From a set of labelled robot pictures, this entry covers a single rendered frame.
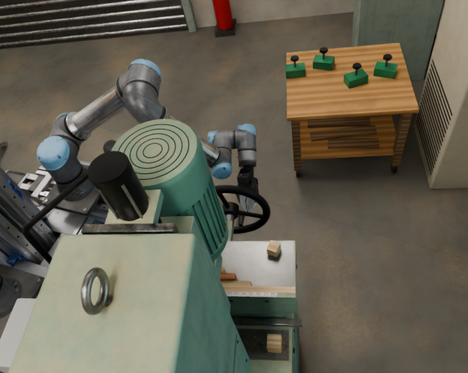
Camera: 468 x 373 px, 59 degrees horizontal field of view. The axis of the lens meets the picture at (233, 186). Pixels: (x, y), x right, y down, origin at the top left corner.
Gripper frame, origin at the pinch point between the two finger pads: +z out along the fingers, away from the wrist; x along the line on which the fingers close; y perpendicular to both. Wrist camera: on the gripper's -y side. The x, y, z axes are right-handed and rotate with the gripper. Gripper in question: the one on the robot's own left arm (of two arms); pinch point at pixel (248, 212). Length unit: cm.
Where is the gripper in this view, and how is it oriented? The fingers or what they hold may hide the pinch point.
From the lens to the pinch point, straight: 160.2
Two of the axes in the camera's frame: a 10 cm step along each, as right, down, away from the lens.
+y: 1.9, 1.4, 9.7
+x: -9.8, 0.5, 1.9
